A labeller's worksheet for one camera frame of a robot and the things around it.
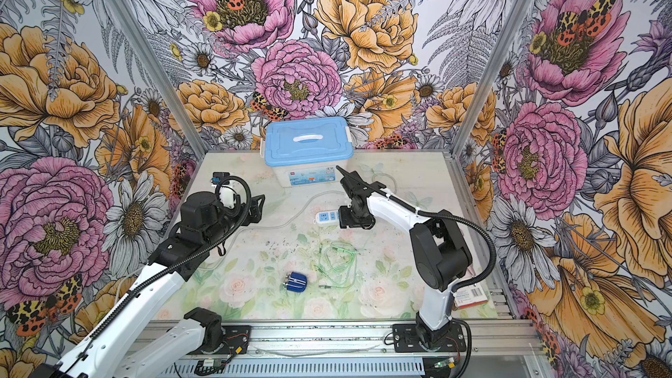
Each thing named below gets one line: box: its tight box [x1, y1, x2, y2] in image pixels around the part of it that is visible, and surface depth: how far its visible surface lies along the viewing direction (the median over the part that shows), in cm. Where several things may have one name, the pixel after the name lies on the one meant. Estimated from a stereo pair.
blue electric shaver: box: [283, 272, 308, 294], surface depth 84 cm
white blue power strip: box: [315, 210, 341, 225], surface depth 99 cm
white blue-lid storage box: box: [259, 116, 355, 188], surface depth 105 cm
